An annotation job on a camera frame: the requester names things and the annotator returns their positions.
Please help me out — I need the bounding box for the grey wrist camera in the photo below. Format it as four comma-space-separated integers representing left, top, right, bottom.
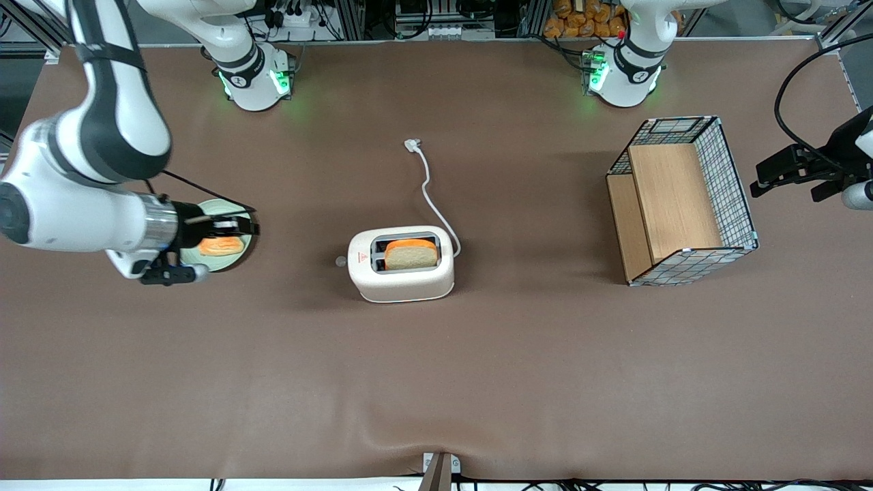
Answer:
812, 179, 873, 211
140, 252, 209, 286

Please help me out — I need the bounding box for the white multi-socket strip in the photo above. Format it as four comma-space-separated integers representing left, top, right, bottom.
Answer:
396, 24, 496, 41

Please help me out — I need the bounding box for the triangular orange pastry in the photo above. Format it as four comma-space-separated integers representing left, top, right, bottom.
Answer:
198, 236, 246, 257

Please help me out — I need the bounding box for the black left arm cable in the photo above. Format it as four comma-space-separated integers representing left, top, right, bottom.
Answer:
774, 34, 873, 171

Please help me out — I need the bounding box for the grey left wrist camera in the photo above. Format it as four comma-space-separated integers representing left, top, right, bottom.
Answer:
812, 179, 873, 211

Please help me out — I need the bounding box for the wooden shelf insert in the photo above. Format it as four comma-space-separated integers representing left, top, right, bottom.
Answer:
607, 143, 724, 282

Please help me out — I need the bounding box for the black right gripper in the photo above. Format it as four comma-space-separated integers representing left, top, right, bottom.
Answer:
175, 199, 261, 252

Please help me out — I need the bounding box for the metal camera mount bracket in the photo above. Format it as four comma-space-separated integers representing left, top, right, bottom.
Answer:
417, 452, 462, 491

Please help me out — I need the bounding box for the white two-slot toaster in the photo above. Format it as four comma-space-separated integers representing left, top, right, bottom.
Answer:
348, 225, 456, 303

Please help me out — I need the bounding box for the white toaster power cable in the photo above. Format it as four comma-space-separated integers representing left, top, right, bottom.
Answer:
404, 138, 462, 258

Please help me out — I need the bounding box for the bag of orange buns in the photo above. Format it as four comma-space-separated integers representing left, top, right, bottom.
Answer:
544, 0, 630, 40

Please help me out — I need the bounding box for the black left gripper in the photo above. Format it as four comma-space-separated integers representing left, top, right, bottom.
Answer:
750, 106, 873, 199

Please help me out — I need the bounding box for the pale green round plate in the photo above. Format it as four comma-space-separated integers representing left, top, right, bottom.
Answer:
179, 198, 261, 273

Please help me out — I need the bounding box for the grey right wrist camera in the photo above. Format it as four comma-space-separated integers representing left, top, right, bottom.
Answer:
140, 252, 209, 286

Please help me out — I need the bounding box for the white power strip with plugs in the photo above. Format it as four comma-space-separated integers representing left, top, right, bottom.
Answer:
269, 3, 323, 29

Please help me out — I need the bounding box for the toast bread slice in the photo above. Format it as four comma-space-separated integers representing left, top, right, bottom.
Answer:
384, 239, 439, 271

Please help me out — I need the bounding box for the black wire mesh basket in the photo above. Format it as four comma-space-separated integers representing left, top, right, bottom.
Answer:
606, 116, 759, 287

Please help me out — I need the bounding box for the aluminium frame profile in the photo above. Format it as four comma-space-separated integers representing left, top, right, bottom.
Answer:
815, 0, 873, 52

